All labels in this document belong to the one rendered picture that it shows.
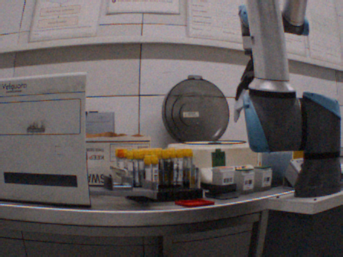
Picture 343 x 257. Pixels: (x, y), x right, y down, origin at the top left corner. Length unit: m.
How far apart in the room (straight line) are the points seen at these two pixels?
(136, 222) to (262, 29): 0.51
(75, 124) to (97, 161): 0.35
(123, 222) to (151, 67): 0.87
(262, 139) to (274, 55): 0.18
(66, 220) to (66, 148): 0.17
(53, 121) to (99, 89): 0.73
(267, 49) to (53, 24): 0.97
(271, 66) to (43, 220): 0.60
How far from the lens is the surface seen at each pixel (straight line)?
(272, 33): 1.19
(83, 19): 1.99
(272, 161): 1.68
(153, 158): 1.47
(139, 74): 2.06
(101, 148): 1.64
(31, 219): 1.25
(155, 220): 1.35
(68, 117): 1.30
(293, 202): 1.20
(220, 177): 1.52
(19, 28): 1.93
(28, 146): 1.27
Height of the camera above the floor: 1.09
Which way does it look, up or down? 2 degrees down
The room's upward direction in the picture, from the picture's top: straight up
